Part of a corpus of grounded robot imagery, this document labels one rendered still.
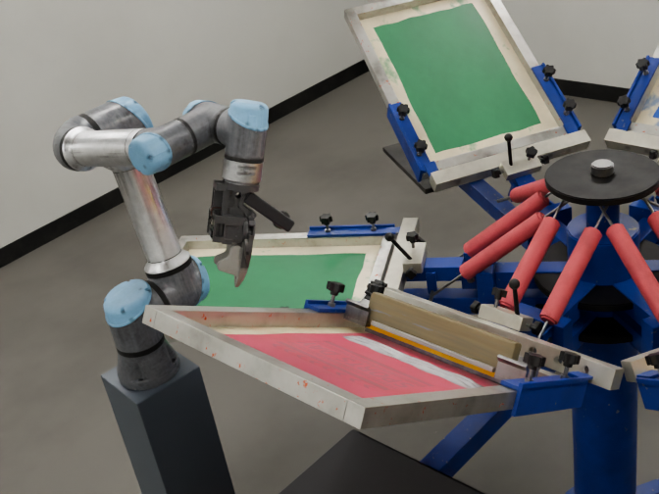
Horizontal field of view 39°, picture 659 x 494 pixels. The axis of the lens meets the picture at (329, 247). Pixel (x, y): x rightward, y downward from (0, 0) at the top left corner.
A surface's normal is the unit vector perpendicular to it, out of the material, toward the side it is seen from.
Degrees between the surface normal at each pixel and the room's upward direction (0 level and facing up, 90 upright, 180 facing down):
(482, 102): 32
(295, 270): 0
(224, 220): 81
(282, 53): 90
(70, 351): 0
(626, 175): 0
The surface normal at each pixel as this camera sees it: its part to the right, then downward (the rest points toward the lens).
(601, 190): -0.15, -0.86
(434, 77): 0.03, -0.50
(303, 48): 0.72, 0.24
